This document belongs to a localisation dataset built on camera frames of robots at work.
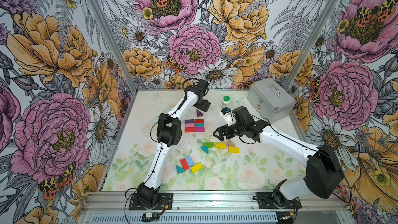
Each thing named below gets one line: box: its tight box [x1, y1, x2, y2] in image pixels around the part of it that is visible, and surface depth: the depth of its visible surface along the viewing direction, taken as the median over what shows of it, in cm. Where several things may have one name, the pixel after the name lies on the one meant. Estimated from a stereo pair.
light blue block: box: [185, 155, 194, 167], surface depth 88 cm
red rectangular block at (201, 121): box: [194, 118, 205, 124], surface depth 106 cm
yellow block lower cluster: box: [190, 162, 203, 174], surface depth 86 cm
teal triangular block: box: [200, 146, 209, 155], surface depth 93 cm
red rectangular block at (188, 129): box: [185, 127, 196, 133], surface depth 101 cm
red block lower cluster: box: [180, 158, 190, 171], surface depth 87 cm
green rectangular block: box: [203, 141, 215, 148], surface depth 94 cm
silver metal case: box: [247, 77, 297, 123], surface depth 99 cm
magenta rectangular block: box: [194, 126, 205, 133], surface depth 101 cm
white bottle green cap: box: [221, 95, 231, 109], surface depth 107 cm
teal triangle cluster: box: [175, 164, 186, 174], surface depth 85 cm
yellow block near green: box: [215, 142, 227, 149], surface depth 94 cm
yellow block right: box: [228, 146, 240, 154], surface depth 93 cm
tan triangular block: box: [225, 139, 236, 147], surface depth 94 cm
